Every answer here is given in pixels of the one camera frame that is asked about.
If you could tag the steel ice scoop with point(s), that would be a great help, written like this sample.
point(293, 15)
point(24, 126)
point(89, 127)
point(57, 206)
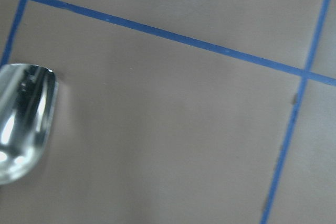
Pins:
point(28, 97)

